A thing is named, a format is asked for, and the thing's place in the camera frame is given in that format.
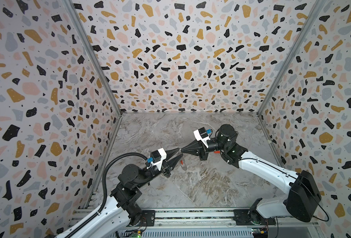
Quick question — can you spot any metal keyring plate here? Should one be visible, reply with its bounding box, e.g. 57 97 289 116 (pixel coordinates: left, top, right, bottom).
180 155 187 171

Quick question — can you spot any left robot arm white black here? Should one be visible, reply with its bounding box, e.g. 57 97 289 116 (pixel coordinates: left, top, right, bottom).
58 148 183 238

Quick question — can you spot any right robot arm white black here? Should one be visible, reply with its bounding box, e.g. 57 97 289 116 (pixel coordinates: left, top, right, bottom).
181 124 322 225

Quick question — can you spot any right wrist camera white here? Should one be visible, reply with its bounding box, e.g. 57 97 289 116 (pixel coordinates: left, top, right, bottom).
193 127 213 148

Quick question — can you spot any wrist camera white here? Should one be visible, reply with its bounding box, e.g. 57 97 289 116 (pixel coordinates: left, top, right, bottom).
146 148 167 171
193 127 213 148

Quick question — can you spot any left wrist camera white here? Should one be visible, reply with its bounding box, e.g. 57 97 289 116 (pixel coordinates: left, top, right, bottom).
146 148 167 171

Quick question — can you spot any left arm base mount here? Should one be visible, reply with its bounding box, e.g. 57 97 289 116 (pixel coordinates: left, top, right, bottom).
125 204 156 227

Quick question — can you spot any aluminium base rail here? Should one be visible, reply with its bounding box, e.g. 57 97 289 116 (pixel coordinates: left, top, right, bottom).
70 207 283 231

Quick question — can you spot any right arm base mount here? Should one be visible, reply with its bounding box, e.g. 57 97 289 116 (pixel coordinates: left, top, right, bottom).
234 198 276 226

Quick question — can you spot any perforated cable tray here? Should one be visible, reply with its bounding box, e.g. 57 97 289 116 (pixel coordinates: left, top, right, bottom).
119 228 254 238

